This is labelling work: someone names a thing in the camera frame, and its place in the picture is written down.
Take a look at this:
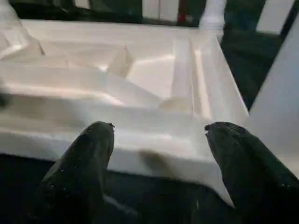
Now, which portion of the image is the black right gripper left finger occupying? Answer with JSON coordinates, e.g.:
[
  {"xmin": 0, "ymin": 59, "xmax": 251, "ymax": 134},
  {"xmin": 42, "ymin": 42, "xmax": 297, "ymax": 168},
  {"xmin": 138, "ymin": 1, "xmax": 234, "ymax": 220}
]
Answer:
[{"xmin": 30, "ymin": 121, "xmax": 115, "ymax": 224}]

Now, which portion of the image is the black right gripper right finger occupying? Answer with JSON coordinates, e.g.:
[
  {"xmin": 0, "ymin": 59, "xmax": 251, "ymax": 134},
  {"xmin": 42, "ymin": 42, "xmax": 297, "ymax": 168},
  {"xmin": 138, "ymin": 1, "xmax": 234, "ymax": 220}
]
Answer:
[{"xmin": 204, "ymin": 121, "xmax": 299, "ymax": 224}]

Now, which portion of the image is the white plastic table top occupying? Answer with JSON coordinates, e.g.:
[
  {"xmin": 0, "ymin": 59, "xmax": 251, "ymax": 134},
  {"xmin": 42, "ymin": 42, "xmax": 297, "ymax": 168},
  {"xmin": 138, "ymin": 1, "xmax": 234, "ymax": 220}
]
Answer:
[{"xmin": 0, "ymin": 18, "xmax": 250, "ymax": 209}]

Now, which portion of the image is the black work mat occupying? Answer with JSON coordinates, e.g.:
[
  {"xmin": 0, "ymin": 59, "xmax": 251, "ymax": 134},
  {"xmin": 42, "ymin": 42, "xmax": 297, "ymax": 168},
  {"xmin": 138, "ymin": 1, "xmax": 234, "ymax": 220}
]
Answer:
[{"xmin": 0, "ymin": 0, "xmax": 292, "ymax": 224}]

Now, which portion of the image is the white glass-door cabinet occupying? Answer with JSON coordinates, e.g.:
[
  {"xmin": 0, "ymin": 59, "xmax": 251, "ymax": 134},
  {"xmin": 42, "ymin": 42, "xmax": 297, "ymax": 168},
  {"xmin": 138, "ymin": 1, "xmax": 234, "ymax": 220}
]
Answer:
[{"xmin": 74, "ymin": 0, "xmax": 295, "ymax": 36}]

